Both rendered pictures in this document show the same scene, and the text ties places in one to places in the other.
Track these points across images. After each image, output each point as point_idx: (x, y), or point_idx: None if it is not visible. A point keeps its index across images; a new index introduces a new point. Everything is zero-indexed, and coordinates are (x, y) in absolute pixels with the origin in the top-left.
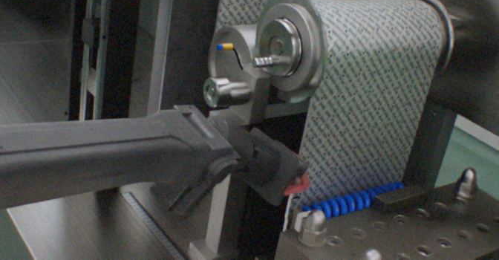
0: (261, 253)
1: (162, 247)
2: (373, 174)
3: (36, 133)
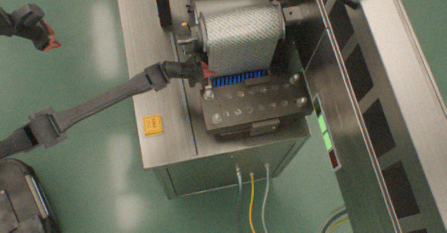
0: None
1: None
2: (250, 68)
3: (83, 108)
